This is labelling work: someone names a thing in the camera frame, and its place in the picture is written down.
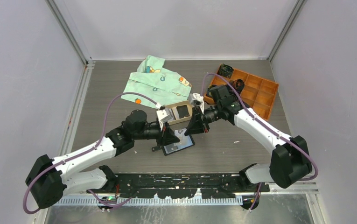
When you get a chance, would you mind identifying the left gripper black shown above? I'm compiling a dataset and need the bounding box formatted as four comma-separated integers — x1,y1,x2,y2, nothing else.
133,120,180,147

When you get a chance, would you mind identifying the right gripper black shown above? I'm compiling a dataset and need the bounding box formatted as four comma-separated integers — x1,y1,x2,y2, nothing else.
184,104,221,136

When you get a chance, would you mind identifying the white striped card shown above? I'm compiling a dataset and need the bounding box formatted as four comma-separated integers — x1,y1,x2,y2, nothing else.
175,128,187,139

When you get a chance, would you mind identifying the black leather card holder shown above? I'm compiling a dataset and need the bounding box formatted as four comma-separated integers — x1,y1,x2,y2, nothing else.
151,135,195,156

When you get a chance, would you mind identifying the black vip card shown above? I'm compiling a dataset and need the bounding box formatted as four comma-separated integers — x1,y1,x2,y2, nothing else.
176,105,190,119

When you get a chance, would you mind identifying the green cartoon print cloth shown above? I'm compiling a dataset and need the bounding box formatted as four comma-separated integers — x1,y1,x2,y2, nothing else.
121,55,192,108

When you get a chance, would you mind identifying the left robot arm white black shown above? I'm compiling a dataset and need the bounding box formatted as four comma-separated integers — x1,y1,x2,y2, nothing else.
23,107,180,213

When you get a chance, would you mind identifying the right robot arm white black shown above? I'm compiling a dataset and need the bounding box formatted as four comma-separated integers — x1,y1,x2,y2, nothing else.
185,85,313,192

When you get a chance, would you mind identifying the beige oval tray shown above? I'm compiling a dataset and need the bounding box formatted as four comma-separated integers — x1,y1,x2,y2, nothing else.
165,100,193,125

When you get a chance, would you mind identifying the rolled dark belt back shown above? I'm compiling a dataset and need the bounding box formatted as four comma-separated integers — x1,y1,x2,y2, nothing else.
217,64,234,78

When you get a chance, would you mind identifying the orange compartment organizer tray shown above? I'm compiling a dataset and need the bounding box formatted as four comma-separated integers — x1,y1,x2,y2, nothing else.
203,63,280,121

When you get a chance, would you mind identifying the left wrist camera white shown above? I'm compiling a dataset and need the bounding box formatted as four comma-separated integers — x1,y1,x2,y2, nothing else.
156,108,173,130

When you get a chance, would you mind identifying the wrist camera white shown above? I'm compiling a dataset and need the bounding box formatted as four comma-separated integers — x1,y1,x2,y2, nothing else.
188,93,204,114
156,108,173,130

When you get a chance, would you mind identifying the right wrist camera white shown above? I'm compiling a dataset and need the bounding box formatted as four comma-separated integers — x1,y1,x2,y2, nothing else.
188,93,204,114

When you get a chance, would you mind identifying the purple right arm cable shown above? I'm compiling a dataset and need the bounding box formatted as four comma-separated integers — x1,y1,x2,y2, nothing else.
200,72,319,211

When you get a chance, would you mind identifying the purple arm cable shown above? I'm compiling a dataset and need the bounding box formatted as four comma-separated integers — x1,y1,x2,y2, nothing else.
22,92,162,215
200,72,319,211

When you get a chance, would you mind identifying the slotted metal cable duct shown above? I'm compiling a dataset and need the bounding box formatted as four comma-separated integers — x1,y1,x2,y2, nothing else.
55,195,243,206

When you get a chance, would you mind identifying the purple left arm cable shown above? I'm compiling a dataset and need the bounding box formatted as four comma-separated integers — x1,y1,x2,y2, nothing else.
22,92,162,215

